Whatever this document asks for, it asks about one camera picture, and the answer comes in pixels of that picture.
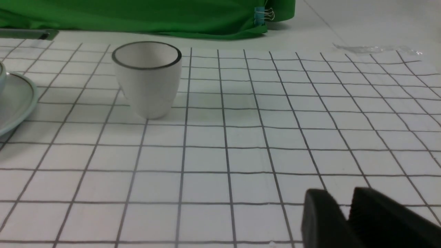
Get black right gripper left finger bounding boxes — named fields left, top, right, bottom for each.
left=301, top=189, right=365, bottom=248

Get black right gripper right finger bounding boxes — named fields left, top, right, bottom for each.
left=348, top=187, right=441, bottom=248

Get white grid tablecloth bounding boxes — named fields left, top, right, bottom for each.
left=1, top=39, right=440, bottom=248

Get blue binder clip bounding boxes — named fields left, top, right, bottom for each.
left=254, top=6, right=275, bottom=26

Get green backdrop cloth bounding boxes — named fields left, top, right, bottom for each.
left=0, top=0, right=296, bottom=40

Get black-rimmed white cup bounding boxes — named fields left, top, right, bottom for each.
left=111, top=41, right=183, bottom=119

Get pale blue plain plate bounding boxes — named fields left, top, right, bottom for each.
left=0, top=72, right=39, bottom=136

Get grey metal table slot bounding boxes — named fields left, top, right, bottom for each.
left=0, top=28, right=59, bottom=41

